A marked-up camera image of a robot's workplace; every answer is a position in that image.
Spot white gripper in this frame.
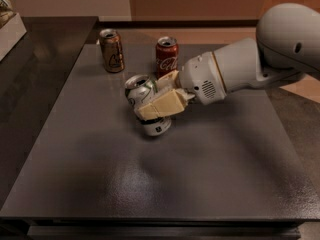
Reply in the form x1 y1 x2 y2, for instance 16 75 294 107
134 52 226 121

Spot white green 7up can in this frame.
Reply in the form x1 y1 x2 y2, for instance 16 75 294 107
125 75 171 137

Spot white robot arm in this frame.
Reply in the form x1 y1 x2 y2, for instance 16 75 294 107
135 3 320 120

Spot red Coca-Cola can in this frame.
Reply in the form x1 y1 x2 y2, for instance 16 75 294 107
156 36 179 78

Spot gold brown soda can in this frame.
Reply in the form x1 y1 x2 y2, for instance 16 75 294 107
99 29 125 73

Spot white box at left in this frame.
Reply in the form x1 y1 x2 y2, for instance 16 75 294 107
0 0 27 61

